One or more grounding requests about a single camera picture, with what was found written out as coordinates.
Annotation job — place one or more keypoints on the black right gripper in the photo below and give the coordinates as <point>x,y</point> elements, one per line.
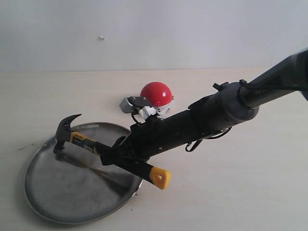
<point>152,138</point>

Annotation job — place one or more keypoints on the yellow black claw hammer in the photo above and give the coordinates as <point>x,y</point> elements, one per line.
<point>154,175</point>

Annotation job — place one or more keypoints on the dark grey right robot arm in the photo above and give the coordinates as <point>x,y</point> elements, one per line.
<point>214,115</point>

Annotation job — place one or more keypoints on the red dome push button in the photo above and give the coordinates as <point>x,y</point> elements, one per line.
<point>160,96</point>

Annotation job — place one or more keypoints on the round steel tray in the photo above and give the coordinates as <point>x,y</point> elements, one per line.
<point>75,188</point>

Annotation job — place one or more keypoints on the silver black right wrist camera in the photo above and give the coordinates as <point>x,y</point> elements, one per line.
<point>142,106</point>

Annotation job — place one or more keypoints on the white wall clip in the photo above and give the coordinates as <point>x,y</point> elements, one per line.
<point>102,37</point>

